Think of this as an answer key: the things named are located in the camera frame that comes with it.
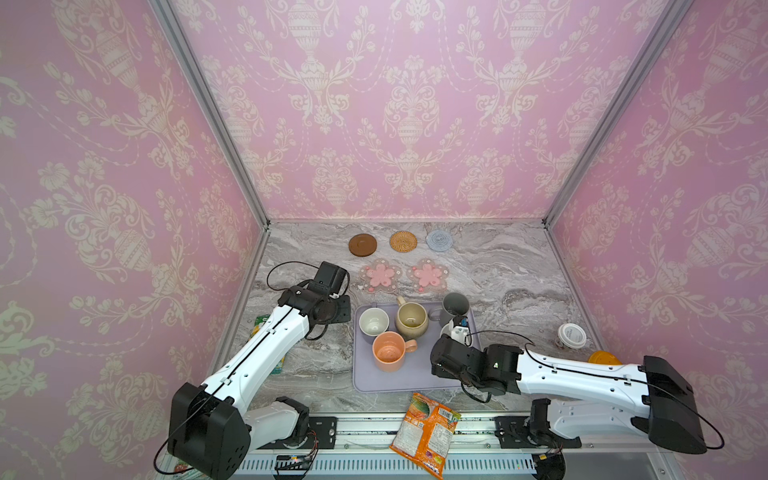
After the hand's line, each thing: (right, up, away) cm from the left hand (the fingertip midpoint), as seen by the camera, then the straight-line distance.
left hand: (344, 311), depth 82 cm
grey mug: (+32, +1, +7) cm, 33 cm away
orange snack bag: (+21, -28, -9) cm, 36 cm away
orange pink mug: (+12, -12, +5) cm, 18 cm away
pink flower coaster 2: (+26, +8, +24) cm, 36 cm away
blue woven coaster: (+32, +21, +34) cm, 51 cm away
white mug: (+27, -2, -8) cm, 28 cm away
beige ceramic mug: (+19, -4, +10) cm, 22 cm away
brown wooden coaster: (+2, +19, +32) cm, 37 cm away
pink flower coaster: (+9, +8, +24) cm, 26 cm away
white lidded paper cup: (+63, -7, +2) cm, 64 cm away
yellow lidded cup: (+68, -11, -5) cm, 69 cm away
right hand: (+25, -12, -3) cm, 28 cm away
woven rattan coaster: (+18, +20, +34) cm, 44 cm away
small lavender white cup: (+8, -4, +8) cm, 12 cm away
